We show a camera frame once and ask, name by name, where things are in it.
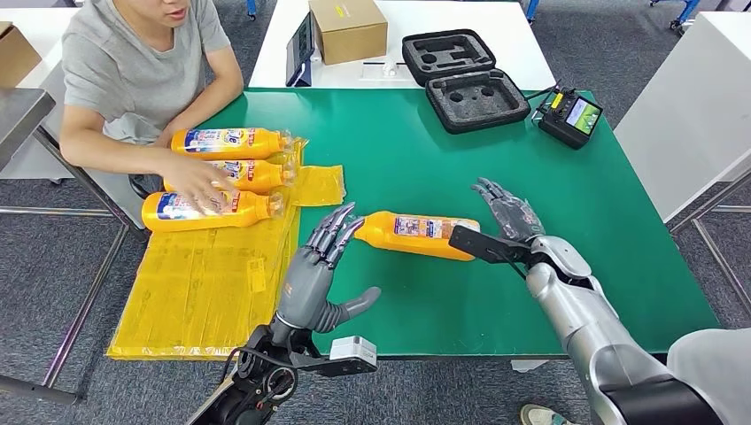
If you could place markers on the blue metal cart frame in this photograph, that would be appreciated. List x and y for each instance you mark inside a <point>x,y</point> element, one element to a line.
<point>252,7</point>
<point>692,7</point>

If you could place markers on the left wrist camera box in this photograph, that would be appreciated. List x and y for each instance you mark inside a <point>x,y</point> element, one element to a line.
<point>352,351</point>

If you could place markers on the black tablet on stand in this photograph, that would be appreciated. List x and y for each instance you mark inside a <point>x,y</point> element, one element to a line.
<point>299,50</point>

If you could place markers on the black foam-lined case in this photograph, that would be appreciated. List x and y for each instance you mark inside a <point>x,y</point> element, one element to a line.
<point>469,110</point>

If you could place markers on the black remote controller with screen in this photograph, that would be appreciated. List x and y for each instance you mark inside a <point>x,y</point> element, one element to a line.
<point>563,124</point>

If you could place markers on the steel table with metal legs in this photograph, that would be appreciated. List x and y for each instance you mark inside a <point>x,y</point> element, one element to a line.
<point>20,111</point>

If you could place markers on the person's right hand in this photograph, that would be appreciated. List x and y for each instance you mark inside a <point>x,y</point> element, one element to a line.
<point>196,185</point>

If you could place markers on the person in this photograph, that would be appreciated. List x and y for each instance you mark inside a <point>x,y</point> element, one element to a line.
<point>716,363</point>
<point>117,70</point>

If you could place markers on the yellow taped sheet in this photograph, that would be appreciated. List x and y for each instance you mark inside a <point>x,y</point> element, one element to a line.
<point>193,287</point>

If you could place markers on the orange bottle with clear cap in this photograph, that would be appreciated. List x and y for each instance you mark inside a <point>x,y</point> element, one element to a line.
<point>387,237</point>
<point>264,145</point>
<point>176,222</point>
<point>258,176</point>

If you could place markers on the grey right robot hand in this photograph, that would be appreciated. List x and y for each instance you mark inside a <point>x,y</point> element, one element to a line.
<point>513,217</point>

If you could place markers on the small white object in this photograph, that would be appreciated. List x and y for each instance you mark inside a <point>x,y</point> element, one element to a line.
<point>387,69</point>

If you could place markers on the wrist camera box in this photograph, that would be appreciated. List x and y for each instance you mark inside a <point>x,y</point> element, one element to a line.
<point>352,351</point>
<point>481,243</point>

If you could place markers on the plain cardboard box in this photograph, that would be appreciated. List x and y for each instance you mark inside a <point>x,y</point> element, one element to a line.
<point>14,58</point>

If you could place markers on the person's right forearm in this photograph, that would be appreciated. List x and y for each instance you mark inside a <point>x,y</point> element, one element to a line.
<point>111,153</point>

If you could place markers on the cardboard box with yellow label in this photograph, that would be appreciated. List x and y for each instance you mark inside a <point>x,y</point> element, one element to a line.
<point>346,35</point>

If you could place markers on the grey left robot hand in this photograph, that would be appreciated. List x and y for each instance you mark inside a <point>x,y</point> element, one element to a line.
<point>305,293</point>

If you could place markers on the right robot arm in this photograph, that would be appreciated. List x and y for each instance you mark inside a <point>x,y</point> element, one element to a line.
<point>586,328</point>

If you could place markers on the black stool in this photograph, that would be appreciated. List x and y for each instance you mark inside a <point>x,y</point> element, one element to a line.
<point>138,187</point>

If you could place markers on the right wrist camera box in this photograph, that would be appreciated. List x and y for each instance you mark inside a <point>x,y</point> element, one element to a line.
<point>481,243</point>

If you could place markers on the person's left forearm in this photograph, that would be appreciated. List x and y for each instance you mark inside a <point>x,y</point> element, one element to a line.
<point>205,111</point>

